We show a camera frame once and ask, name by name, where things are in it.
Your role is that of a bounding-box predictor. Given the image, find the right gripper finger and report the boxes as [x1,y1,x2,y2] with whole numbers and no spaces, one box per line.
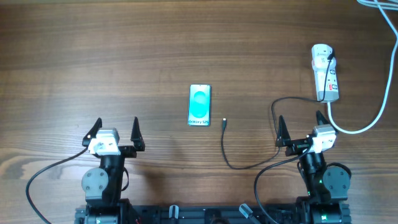
[316,110,330,125]
[275,115,292,147]

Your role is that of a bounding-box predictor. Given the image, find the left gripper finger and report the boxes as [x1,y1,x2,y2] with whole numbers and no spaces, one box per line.
[131,117,146,151]
[82,118,102,147]

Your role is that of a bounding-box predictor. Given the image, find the black USB charging cable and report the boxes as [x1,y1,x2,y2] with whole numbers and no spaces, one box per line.
[220,50,336,170]

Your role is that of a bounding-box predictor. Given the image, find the turquoise screen Galaxy smartphone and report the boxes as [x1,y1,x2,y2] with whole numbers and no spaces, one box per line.
[187,84,211,126]

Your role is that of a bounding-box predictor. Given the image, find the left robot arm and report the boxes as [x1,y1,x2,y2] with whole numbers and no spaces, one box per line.
[75,118,145,224]

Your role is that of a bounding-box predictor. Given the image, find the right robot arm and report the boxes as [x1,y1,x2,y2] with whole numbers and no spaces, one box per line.
[275,111,352,224]

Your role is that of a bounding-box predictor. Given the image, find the white power strip socket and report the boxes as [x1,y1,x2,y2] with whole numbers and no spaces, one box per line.
[312,44,339,103]

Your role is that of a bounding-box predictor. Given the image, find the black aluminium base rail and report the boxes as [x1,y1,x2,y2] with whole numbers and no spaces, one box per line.
[73,203,352,224]

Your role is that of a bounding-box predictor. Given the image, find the white power strip cord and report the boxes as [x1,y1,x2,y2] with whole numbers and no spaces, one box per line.
[326,0,398,135]

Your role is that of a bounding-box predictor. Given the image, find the white cables at corner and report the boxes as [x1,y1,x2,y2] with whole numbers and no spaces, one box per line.
[356,0,398,12]

